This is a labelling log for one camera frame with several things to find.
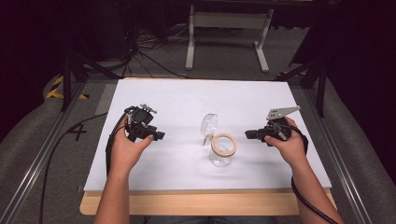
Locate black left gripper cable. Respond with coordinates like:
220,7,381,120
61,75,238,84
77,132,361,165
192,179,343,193
38,106,138,224

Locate clear glass jar with hinged lid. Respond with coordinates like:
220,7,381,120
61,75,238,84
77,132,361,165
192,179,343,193
200,113,239,168

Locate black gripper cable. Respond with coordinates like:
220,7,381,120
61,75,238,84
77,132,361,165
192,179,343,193
38,106,138,224
279,122,340,224

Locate person's right hand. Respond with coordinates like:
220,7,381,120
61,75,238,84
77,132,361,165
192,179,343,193
263,117,310,171

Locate black tripod stand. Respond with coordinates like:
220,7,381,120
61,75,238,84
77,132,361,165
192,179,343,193
275,54,329,119
59,46,123,113

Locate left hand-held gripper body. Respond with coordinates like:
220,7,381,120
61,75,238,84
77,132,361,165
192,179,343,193
123,104,158,144

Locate black floor cables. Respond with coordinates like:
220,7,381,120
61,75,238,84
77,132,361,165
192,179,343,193
120,22,194,80

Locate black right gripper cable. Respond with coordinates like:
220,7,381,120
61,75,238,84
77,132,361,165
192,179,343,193
279,122,340,224

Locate aluminium rail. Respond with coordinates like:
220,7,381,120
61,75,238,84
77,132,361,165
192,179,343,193
0,81,89,224
303,87,375,224

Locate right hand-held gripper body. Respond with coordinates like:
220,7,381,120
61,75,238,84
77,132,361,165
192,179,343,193
262,105,302,143

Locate person's left hand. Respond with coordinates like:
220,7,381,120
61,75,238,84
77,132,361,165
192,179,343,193
109,114,155,177

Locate yellow black floor tape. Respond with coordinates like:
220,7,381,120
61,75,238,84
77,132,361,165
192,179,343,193
45,75,91,101

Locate white table cover sheet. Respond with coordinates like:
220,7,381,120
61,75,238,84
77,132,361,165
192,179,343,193
83,77,332,193

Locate wooden table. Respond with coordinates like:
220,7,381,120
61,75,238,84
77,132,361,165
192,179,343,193
79,186,338,217

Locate white metal stand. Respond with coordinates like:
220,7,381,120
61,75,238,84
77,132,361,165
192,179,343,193
185,4,275,74

